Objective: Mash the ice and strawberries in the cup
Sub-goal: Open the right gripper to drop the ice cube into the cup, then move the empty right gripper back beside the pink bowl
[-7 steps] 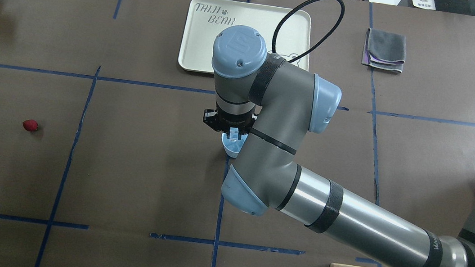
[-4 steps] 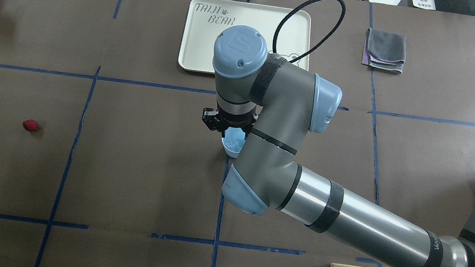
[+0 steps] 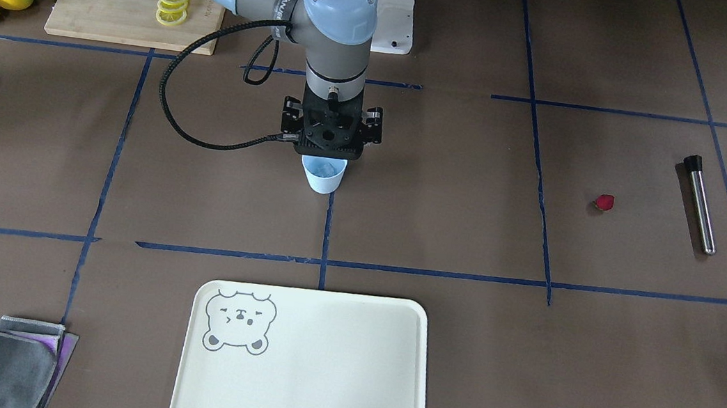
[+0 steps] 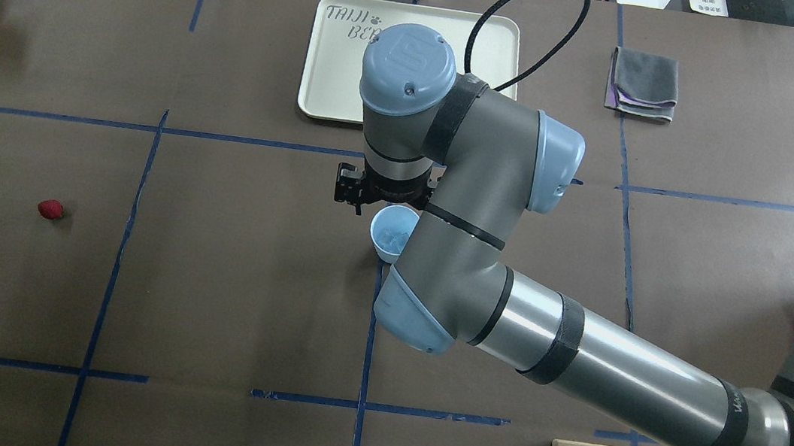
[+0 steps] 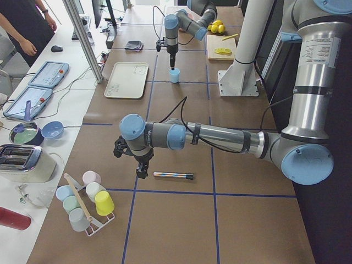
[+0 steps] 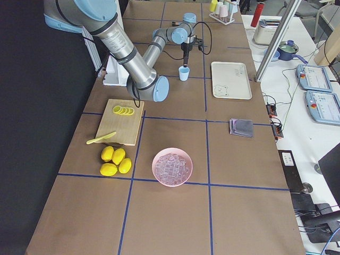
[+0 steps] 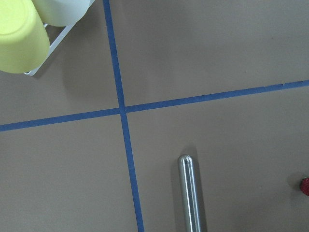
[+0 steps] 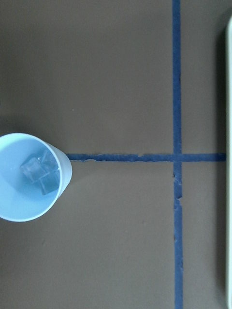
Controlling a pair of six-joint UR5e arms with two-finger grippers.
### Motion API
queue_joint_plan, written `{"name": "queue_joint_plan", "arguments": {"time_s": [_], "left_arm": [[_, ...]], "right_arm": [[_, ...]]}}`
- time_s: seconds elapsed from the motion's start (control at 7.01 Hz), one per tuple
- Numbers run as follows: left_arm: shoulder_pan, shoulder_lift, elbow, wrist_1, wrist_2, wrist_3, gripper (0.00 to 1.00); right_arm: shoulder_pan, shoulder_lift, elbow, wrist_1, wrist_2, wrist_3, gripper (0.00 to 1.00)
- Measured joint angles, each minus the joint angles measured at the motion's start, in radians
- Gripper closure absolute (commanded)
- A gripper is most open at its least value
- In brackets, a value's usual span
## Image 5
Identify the light blue plastic cup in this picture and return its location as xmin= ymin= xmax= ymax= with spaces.
xmin=169 ymin=68 xmax=180 ymax=84

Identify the aluminium frame post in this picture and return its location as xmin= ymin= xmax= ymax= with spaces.
xmin=63 ymin=0 xmax=103 ymax=84

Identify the green plastic cup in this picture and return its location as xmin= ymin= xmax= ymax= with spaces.
xmin=63 ymin=196 xmax=81 ymax=215

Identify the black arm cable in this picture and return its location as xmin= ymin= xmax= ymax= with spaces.
xmin=152 ymin=5 xmax=196 ymax=46
xmin=159 ymin=96 xmax=295 ymax=154

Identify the cream bear serving tray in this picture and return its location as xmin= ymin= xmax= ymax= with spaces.
xmin=104 ymin=62 xmax=149 ymax=99

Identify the red bottle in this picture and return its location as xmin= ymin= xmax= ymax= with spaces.
xmin=1 ymin=207 xmax=31 ymax=230

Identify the pink plastic cup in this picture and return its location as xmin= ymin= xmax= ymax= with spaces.
xmin=82 ymin=170 xmax=101 ymax=186

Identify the teach pendant near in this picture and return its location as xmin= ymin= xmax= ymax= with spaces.
xmin=4 ymin=86 xmax=53 ymax=121

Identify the steel muddler black tip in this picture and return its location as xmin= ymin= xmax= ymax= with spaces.
xmin=153 ymin=172 xmax=194 ymax=180

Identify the black computer mouse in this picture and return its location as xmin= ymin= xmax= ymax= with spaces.
xmin=51 ymin=45 xmax=63 ymax=53

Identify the blue bowl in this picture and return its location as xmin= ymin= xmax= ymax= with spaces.
xmin=41 ymin=121 xmax=64 ymax=139

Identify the blue saucepan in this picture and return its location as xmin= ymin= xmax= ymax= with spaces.
xmin=9 ymin=100 xmax=44 ymax=146

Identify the person in black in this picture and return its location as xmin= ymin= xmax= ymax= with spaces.
xmin=1 ymin=0 xmax=57 ymax=66

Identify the yellow plastic knife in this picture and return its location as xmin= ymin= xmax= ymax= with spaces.
xmin=222 ymin=34 xmax=239 ymax=41

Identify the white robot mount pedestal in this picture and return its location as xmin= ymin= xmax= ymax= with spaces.
xmin=218 ymin=0 xmax=274 ymax=97

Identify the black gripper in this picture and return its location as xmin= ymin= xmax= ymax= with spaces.
xmin=167 ymin=45 xmax=178 ymax=70
xmin=131 ymin=150 xmax=154 ymax=179

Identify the teach pendant far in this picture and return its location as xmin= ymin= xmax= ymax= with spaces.
xmin=28 ymin=61 xmax=70 ymax=89

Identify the blue plastic cup on rack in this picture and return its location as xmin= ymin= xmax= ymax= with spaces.
xmin=56 ymin=185 xmax=74 ymax=203

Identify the grey folded cloth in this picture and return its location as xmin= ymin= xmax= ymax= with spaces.
xmin=124 ymin=40 xmax=144 ymax=51

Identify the white plastic cup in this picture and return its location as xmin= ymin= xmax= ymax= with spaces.
xmin=85 ymin=181 xmax=106 ymax=203

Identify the teach pendant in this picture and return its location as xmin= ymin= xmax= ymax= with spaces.
xmin=4 ymin=86 xmax=53 ymax=121
xmin=28 ymin=61 xmax=70 ymax=89

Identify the lemon slice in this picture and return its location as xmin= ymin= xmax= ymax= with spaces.
xmin=224 ymin=48 xmax=232 ymax=54
xmin=214 ymin=48 xmax=223 ymax=54

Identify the black keyboard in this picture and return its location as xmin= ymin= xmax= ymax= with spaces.
xmin=71 ymin=15 xmax=92 ymax=41

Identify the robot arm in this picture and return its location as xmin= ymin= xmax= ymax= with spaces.
xmin=113 ymin=1 xmax=351 ymax=185
xmin=159 ymin=1 xmax=217 ymax=70

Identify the grey plastic cup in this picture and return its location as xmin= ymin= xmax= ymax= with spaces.
xmin=69 ymin=208 xmax=90 ymax=232

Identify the bamboo cutting board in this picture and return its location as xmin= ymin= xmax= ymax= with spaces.
xmin=206 ymin=35 xmax=237 ymax=61

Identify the yellow plastic cup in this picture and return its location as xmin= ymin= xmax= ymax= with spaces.
xmin=95 ymin=191 xmax=115 ymax=216

